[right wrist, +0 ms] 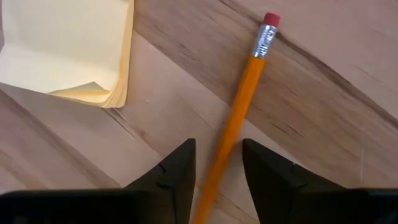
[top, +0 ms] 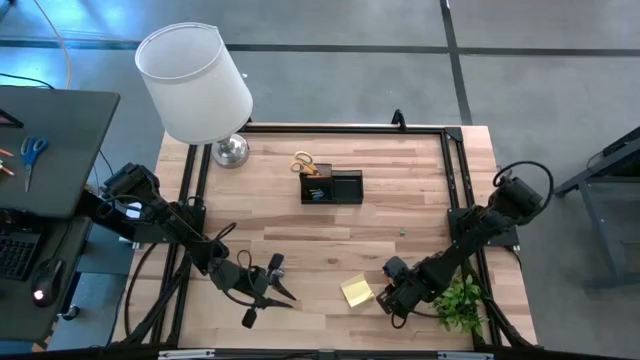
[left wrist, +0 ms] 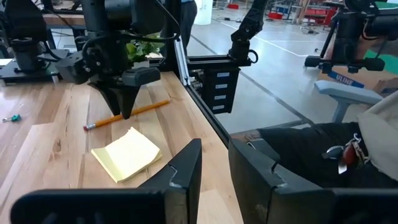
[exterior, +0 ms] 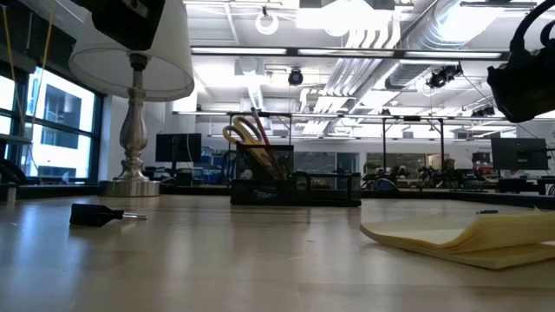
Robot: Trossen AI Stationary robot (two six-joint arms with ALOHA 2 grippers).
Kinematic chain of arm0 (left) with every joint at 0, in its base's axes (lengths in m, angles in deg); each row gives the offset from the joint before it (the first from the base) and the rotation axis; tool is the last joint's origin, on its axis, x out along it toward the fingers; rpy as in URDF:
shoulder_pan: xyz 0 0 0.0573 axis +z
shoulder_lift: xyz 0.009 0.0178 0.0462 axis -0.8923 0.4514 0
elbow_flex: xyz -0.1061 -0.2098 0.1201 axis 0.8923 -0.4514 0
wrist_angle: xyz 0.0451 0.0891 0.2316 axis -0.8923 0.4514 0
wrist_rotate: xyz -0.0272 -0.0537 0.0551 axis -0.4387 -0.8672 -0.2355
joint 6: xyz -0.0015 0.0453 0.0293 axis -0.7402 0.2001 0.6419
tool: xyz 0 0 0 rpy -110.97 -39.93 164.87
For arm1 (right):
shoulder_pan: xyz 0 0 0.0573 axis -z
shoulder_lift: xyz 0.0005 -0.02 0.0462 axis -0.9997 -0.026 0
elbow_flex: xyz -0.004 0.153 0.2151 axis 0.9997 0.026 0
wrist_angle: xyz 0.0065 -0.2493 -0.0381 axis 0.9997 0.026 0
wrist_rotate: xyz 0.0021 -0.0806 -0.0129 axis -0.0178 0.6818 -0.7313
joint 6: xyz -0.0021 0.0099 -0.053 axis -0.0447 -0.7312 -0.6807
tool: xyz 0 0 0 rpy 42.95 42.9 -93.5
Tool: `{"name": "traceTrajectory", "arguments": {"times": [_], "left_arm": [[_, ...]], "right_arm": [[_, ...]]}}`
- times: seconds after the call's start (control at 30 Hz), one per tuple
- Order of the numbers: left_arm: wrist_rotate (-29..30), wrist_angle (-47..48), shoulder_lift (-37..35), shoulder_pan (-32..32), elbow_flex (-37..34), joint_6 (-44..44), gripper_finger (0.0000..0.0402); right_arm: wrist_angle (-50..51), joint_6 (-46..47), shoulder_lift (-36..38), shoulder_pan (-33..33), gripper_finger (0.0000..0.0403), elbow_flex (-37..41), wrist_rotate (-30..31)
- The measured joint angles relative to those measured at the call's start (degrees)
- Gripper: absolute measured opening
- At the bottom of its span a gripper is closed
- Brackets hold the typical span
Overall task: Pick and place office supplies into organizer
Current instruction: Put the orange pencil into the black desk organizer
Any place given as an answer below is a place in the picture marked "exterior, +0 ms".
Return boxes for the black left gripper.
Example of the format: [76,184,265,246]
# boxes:
[71,0,167,52]

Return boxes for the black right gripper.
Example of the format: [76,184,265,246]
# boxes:
[486,45,555,125]

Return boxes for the dark purple pen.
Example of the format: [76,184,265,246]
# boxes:
[250,107,287,179]

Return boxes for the yellow-handled scissors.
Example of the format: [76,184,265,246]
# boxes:
[222,115,283,179]

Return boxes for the yellow sticky note pad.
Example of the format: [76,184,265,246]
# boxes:
[359,211,555,271]

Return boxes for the black binder clip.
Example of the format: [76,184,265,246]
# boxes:
[69,203,148,228]

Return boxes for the black mesh desk organizer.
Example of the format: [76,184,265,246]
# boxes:
[229,144,362,207]

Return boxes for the black background monitor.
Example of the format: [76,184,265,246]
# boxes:
[490,137,550,172]
[154,133,203,164]

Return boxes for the white shade silver table lamp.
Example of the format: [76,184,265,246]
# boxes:
[68,0,195,198]

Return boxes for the background work desks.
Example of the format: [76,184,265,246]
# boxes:
[362,153,555,196]

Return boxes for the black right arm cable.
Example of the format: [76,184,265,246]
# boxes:
[509,0,555,51]

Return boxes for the black ceiling camera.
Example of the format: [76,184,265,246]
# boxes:
[427,63,464,90]

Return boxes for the background workstation frame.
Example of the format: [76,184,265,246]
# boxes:
[225,111,447,183]

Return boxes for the black dome camera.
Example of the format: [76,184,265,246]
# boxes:
[287,67,305,88]

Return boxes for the black aluminium table frame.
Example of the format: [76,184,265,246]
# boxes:
[0,181,555,210]

